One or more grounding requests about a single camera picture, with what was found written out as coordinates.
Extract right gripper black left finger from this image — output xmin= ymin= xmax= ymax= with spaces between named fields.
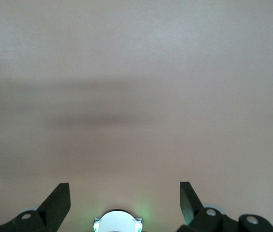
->
xmin=0 ymin=183 xmax=71 ymax=232

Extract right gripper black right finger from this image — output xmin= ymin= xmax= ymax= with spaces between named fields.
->
xmin=177 ymin=181 xmax=273 ymax=232

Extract brown table cloth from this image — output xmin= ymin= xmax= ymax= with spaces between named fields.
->
xmin=0 ymin=0 xmax=273 ymax=232

